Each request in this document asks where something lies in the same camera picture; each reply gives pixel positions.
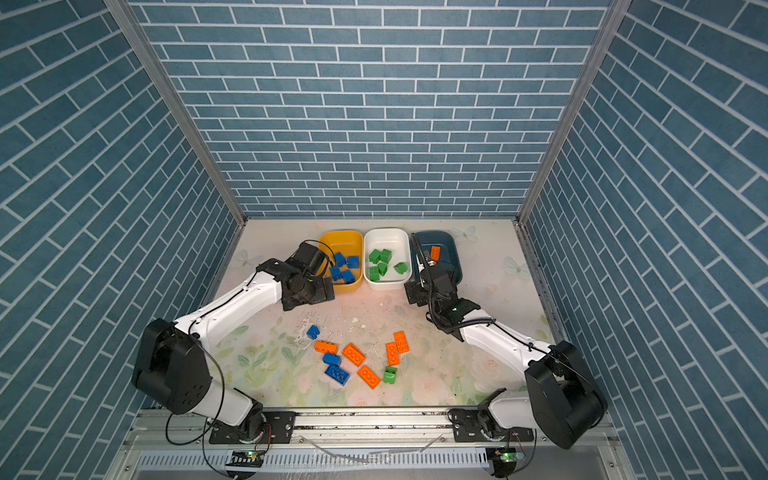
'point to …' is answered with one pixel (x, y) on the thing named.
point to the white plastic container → (396, 240)
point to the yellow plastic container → (349, 243)
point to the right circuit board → (504, 460)
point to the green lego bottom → (389, 375)
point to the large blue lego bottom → (337, 374)
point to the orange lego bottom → (369, 377)
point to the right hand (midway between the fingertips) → (422, 274)
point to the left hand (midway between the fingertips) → (320, 298)
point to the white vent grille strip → (379, 459)
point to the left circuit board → (245, 458)
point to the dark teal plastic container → (420, 243)
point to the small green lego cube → (386, 255)
